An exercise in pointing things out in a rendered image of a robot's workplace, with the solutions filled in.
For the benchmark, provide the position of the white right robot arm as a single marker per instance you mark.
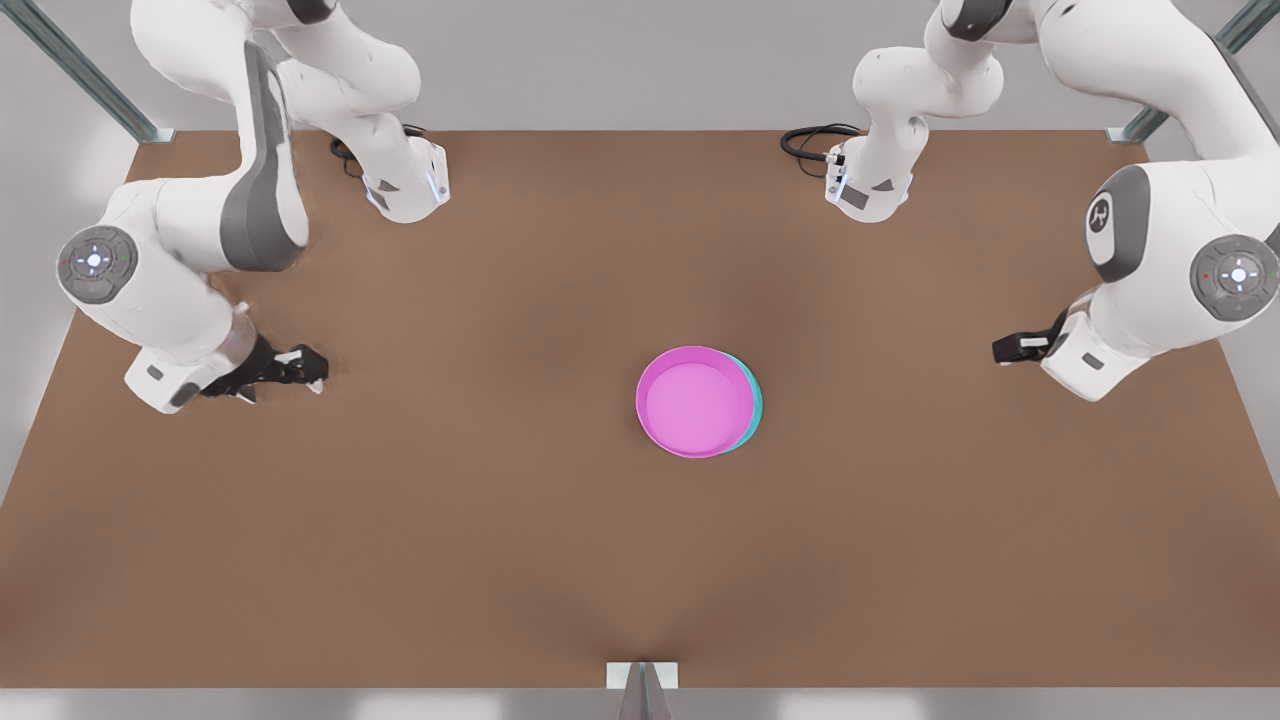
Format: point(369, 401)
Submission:
point(180, 240)

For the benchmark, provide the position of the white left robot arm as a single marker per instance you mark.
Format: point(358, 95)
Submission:
point(1170, 250)

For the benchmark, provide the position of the blue plate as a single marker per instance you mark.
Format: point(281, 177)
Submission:
point(754, 402)

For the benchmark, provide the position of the pink plate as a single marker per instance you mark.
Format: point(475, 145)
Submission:
point(694, 401)

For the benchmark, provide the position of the silver frame post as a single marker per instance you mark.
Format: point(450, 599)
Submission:
point(1190, 75)
point(642, 692)
point(80, 68)

